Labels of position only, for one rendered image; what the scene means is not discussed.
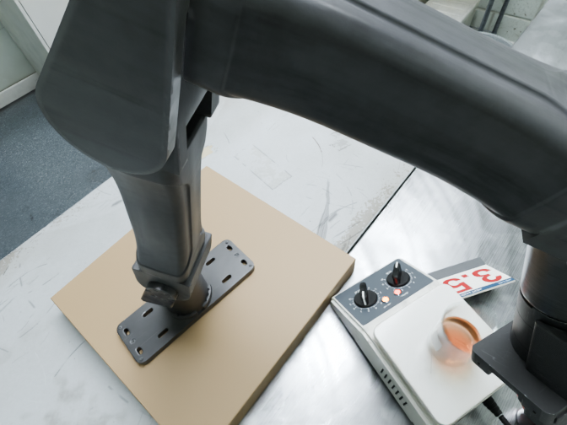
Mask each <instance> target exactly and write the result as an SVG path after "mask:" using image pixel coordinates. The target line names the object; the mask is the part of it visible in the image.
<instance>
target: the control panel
mask: <svg viewBox="0 0 567 425"><path fill-rule="evenodd" d="M397 262H398V263H400V265H401V268H402V271H405V272H407V273H408V274H409V276H410V281H409V283H408V284H406V285H404V286H402V287H393V286H390V285H389V284H388V283H387V281H386V277H387V275H388V274H389V273H391V272H392V271H393V266H394V264H395V263H397ZM433 281H434V280H432V279H431V278H429V277H427V276H425V275H424V274H423V273H421V272H419V271H418V270H416V269H414V268H413V267H411V266H410V265H408V264H407V263H405V262H404V261H401V260H400V259H396V260H395V261H393V262H391V263H390V264H388V265H386V266H384V267H382V268H381V269H380V270H378V271H377V272H374V273H373V274H371V275H369V276H368V277H366V278H365V279H363V280H361V281H360V282H357V283H356V284H354V285H353V286H352V287H350V288H348V289H346V290H344V291H343V292H341V293H340V294H338V295H336V296H335V297H334V298H335V299H336V300H337V301H338V302H339V303H340V304H341V305H342V306H343V307H344V308H345V309H346V310H347V311H348V312H349V313H350V314H351V315H352V316H353V317H354V318H355V319H356V320H357V321H358V322H359V323H360V324H361V325H366V324H368V323H370V322H371V321H372V320H374V319H375V318H377V317H378V316H380V315H382V314H384V313H385V312H387V311H388V310H389V309H391V308H393V307H394V306H396V305H397V304H400V303H401V302H402V301H403V300H405V299H407V298H409V297H410V296H412V295H413V294H415V293H416V292H418V291H419V290H421V289H422V288H424V287H426V286H427V285H429V284H431V283H432V282H433ZM362 282H365V283H366V286H367V288H368V290H372V291H374V292H375V293H376V294H377V297H378V299H377V302H376V303H375V304H374V305H372V306H370V307H368V308H360V307H359V306H357V305H356V304H355V302H354V296H355V295H356V293H358V292H360V289H359V285H360V284H361V283H362ZM395 290H400V293H399V294H395V293H394V292H395ZM385 297H387V298H388V301H386V302H384V301H382V299H383V298H385Z"/></svg>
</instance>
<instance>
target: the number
mask: <svg viewBox="0 0 567 425"><path fill-rule="evenodd" d="M506 278H509V277H507V276H505V275H503V274H501V273H499V272H497V271H495V270H493V269H492V268H490V267H488V266H486V267H483V268H480V269H477V270H474V271H471V272H467V273H464V274H462V275H459V276H456V277H451V278H448V279H446V280H443V281H440V282H441V283H443V284H447V285H449V286H451V287H452V288H454V290H455V291H456V292H457V293H458V294H460V293H465V292H468V291H471V290H473V289H476V288H481V287H483V286H486V285H489V284H491V283H494V282H498V281H501V280H504V279H506Z"/></svg>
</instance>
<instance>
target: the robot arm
mask: <svg viewBox="0 0 567 425"><path fill-rule="evenodd" d="M219 96H223V97H226V98H231V99H245V100H251V101H254V102H257V103H260V104H263V105H268V106H271V107H273V108H276V109H279V110H283V111H286V112H288V113H291V114H293V115H296V116H299V117H302V118H305V119H306V120H309V121H313V122H315V123H317V124H319V125H322V126H324V127H327V128H329V129H331V130H333V131H335V132H338V133H340V134H343V135H344V136H346V137H350V138H352V139H353V140H355V141H357V142H360V143H363V144H364V145H367V146H369V147H371V148H374V149H376V150H378V151H380V152H382V153H385V154H387V155H389V156H392V157H393V158H395V159H399V160H401V161H402V162H404V163H406V164H410V165H412V166H413V167H415V168H418V169H421V170H422V171H424V172H426V173H428V174H430V175H433V176H434V177H436V178H438V179H440V180H443V181H444V182H445V183H447V184H449V185H451V186H454V187H455V188H457V189H458V190H460V191H462V192H464V193H466V194H467V195H469V196H470V197H472V198H473V199H475V200H477V201H478V202H480V203H481V204H482V205H483V206H484V207H485V208H486V209H487V210H488V211H490V212H491V213H492V214H493V215H494V216H495V217H497V218H499V219H501V220H502V221H504V222H506V223H509V224H511V225H513V226H515V227H517V228H519V229H521V233H522V240H523V243H525V244H527V248H526V255H525V260H524V265H523V270H522V274H521V283H520V287H519V293H518V297H517V301H516V310H515V315H514V320H513V321H511V322H509V323H508V324H506V325H504V326H502V327H501V328H499V329H498V330H497V331H495V332H493V333H491V334H490V335H488V336H486V337H485V338H484V339H482V340H480V341H479V342H477V343H475V344H474V345H473V346H472V356H471V359H472V361H473V362H474V363H475V364H476V365H477V366H478V367H480V368H481V369H482V370H483V371H484V372H485V373H486V374H487V375H490V374H492V373H493V374H494V375H495V376H497V377H498V378H499V379H500V380H501V381H502V382H504V383H505V384H506V385H507V386H508V387H509V388H511V389H512V390H513V391H514V392H515V393H516V394H517V396H518V397H517V399H518V400H519V402H520V403H521V406H522V408H523V410H524V414H525V415H526V416H527V417H528V418H530V419H531V420H532V421H533V422H534V423H535V424H536V425H566V424H567V70H561V69H559V68H556V67H553V66H551V65H548V64H547V63H544V62H541V61H539V60H537V59H534V58H532V57H530V56H528V55H525V54H523V53H521V52H519V51H516V50H514V49H512V48H510V47H508V46H506V45H504V44H502V43H500V42H498V41H497V40H494V39H492V38H490V37H488V36H486V35H484V34H482V33H480V32H478V31H476V30H474V29H472V28H470V27H468V26H466V25H465V24H463V23H461V22H459V21H457V20H455V19H453V18H451V17H449V16H447V15H445V14H443V13H442V12H440V11H438V10H436V9H434V8H432V7H430V6H428V5H426V4H424V3H421V2H420V1H419V0H69V2H68V4H67V7H66V10H65V12H64V15H63V17H62V21H61V23H60V25H59V27H58V30H57V33H56V35H55V38H54V40H53V42H52V45H51V49H50V50H49V53H48V55H47V58H46V61H45V63H44V66H43V68H42V70H41V73H40V76H39V78H38V81H37V83H36V86H35V97H36V100H37V103H38V106H39V107H40V110H41V112H42V114H43V115H44V117H45V118H46V119H47V120H48V122H49V123H50V124H51V126H52V127H53V128H54V129H55V130H56V131H57V132H58V134H59V135H61V136H62V137H63V138H64V139H65V140H66V141H67V142H68V143H70V144H71V145H72V146H74V147H75V148H76V149H77V150H78V151H80V152H81V153H83V154H85V155H86V156H88V157H89V158H91V159H93V160H94V161H96V162H98V163H100V164H103V165H104V166H105V167H106V168H107V169H108V171H109V172H110V174H111V176H112V177H113V179H114V181H115V182H116V185H117V187H118V189H119V192H120V193H121V198H122V200H123V203H124V206H125V208H126V210H127V215H128V217H129V220H130V223H131V225H132V230H133V233H134V235H135V240H136V244H137V249H136V260H135V262H134V264H133V265H132V271H133V273H134V275H135V278H136V279H137V281H138V282H139V283H140V284H141V285H142V286H143V287H145V290H144V292H143V295H142V297H141V300H142V301H144V302H146V303H145V304H143V305H142V306H141V307H140V308H138V309H137V310H136V311H134V312H133V313H132V314H131V315H129V316H128V317H127V318H126V319H125V320H124V321H122V322H121V323H120V324H119V325H118V327H117V329H116V331H117V333H118V335H119V336H120V338H121V339H122V340H123V342H124V343H125V345H126V346H127V348H128V350H129V351H130V353H131V354H132V356H133V357H134V359H135V360H136V361H137V362H138V363H140V364H142V365H145V364H148V363H150V362H151V361H152V360H153V359H154V358H155V357H157V356H158V355H159V354H160V353H161V352H162V351H164V350H165V349H166V348H167V347H168V346H169V345H170V344H171V343H172V342H173V341H174V340H176V339H177V338H178V337H179V336H180V335H181V334H183V333H184V332H185V331H186V330H187V329H188V328H190V327H191V326H192V325H193V324H194V323H195V322H197V321H198V320H199V319H200V318H201V317H202V316H204V315H205V314H206V313H207V312H208V311H209V310H210V309H211V308H212V307H213V306H214V305H216V304H217V303H218V302H219V301H220V300H221V299H223V298H224V297H225V296H226V295H227V294H228V293H230V292H231V291H232V290H233V289H234V288H236V287H237V286H238V285H239V284H240V283H241V282H243V281H244V280H245V279H246V278H247V277H249V276H250V275H251V274H252V273H253V272H254V270H255V266H254V263H253V261H252V260H251V259H250V258H249V257H248V256H246V255H245V254H244V253H243V252H242V251H241V250H240V249H239V248H238V247H237V246H236V245H235V244H234V243H233V242H232V241H231V240H229V239H226V240H224V241H222V242H221V243H220V244H218V245H217V246H216V247H214V248H213V249H212V250H211V244H212V234H210V233H208V232H205V230H204V228H203V227H202V221H201V165H202V154H203V148H204V145H205V141H206V135H207V127H208V117H209V118H210V117H212V115H213V113H214V112H215V110H216V108H217V106H218V104H219ZM229 249H232V250H229ZM243 262H245V263H246V265H243V264H242V263H243ZM228 279H229V280H228ZM227 280H228V281H227ZM226 281H227V282H226ZM128 331H130V334H129V335H128V334H127V332H128ZM141 349H142V350H143V353H142V354H140V352H139V351H140V350H141Z"/></svg>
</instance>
